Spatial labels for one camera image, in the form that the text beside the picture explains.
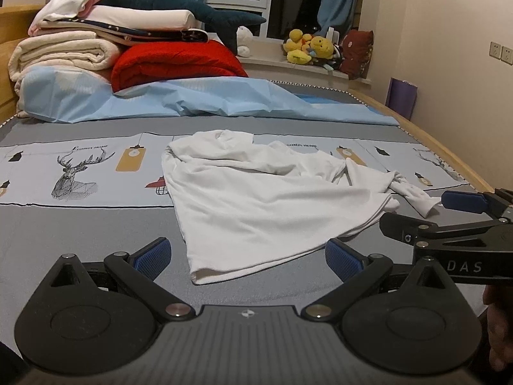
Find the white window sill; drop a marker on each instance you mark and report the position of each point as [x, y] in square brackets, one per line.
[272, 64]

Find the dark star-print blanket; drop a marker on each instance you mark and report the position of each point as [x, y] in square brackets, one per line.
[160, 33]

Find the wooden bed frame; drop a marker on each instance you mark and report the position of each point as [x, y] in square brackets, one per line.
[433, 136]

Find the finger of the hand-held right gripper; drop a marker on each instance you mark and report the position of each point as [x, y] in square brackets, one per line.
[463, 201]
[404, 226]

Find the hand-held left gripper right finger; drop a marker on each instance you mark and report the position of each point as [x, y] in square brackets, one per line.
[342, 261]

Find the red folded blanket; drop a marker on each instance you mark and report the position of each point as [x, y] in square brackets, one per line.
[176, 62]

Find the white folded blanket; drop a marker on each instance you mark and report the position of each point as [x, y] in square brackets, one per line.
[140, 18]

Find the dark red cushion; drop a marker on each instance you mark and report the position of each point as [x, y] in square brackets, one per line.
[357, 54]

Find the white wall socket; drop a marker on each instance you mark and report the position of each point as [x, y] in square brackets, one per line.
[495, 49]
[507, 55]

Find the light blue duvet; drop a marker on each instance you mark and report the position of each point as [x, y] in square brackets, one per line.
[200, 96]

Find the white plush toy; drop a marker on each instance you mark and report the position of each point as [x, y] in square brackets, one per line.
[243, 42]

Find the cream folded blanket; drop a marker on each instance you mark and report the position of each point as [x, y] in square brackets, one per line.
[60, 54]

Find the purple box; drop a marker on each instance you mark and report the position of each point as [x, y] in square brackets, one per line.
[402, 98]

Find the grey deer-print bed sheet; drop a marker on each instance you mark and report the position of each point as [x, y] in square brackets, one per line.
[100, 216]

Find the yellow plush toy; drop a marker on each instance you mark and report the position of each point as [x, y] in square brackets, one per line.
[297, 35]
[321, 46]
[299, 56]

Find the white long-sleeved shirt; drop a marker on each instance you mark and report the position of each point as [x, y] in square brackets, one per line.
[260, 208]

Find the white and pink cloth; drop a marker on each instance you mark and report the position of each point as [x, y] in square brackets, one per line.
[68, 4]

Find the wooden headboard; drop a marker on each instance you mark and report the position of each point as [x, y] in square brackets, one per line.
[12, 20]

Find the person's right hand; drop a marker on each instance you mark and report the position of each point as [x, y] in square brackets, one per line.
[499, 329]

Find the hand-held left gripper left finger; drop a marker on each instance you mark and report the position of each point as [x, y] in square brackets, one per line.
[154, 257]

